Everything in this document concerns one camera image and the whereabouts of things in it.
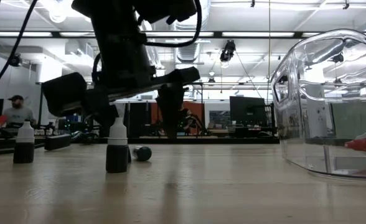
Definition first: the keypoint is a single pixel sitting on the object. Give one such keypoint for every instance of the dark wall board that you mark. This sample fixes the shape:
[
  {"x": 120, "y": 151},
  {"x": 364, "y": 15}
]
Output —
[{"x": 218, "y": 117}]

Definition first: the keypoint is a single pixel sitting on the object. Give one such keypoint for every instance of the small dark dropper bottle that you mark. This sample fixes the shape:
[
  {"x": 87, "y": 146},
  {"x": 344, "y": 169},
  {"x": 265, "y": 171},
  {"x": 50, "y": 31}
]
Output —
[
  {"x": 142, "y": 153},
  {"x": 23, "y": 152},
  {"x": 117, "y": 155}
]

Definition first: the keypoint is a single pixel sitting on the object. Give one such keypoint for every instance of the clear plastic bin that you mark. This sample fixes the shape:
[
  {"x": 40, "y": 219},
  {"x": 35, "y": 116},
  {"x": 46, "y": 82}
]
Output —
[{"x": 310, "y": 149}]

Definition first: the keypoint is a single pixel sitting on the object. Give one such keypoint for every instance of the black backdrop panel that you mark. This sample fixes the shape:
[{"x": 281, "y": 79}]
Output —
[{"x": 139, "y": 118}]

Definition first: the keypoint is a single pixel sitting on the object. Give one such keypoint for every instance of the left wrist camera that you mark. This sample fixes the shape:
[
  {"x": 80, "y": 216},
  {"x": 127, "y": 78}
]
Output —
[{"x": 64, "y": 93}]

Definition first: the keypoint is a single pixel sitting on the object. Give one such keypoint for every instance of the black overhead frame beam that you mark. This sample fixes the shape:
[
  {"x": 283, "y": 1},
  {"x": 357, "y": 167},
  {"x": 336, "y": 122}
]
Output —
[{"x": 257, "y": 34}]

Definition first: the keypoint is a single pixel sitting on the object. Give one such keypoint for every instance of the ribbed ceiling air duct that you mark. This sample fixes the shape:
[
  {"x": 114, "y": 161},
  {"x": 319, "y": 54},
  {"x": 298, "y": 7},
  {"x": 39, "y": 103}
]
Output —
[{"x": 186, "y": 52}]

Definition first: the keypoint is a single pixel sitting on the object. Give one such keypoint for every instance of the orange backdrop panel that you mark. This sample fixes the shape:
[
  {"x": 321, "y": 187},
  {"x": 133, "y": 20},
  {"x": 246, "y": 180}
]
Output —
[{"x": 197, "y": 107}]

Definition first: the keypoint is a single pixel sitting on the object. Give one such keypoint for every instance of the red food coloring bottle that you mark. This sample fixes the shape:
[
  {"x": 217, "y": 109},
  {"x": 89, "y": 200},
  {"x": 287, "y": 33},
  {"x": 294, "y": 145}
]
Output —
[{"x": 360, "y": 145}]

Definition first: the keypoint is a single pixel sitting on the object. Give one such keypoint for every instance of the black ceiling spotlight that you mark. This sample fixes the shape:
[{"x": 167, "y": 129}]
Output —
[
  {"x": 228, "y": 51},
  {"x": 15, "y": 59}
]

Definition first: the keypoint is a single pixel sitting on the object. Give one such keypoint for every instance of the black background station frame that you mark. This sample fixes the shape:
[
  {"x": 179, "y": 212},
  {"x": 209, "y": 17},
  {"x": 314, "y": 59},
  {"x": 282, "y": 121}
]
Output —
[{"x": 202, "y": 109}]

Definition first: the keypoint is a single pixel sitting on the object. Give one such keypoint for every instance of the black computer monitor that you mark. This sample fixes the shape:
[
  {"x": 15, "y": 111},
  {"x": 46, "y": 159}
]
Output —
[{"x": 246, "y": 107}]

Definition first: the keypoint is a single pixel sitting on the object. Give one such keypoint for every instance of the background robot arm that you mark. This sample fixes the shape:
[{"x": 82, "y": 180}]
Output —
[{"x": 200, "y": 126}]

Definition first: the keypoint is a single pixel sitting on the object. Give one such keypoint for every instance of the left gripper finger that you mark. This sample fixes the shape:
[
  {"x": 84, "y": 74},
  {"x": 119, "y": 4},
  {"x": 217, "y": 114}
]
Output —
[
  {"x": 170, "y": 109},
  {"x": 103, "y": 110}
]

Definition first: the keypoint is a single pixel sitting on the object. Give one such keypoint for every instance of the person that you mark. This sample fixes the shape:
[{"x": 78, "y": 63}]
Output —
[
  {"x": 184, "y": 116},
  {"x": 18, "y": 113}
]

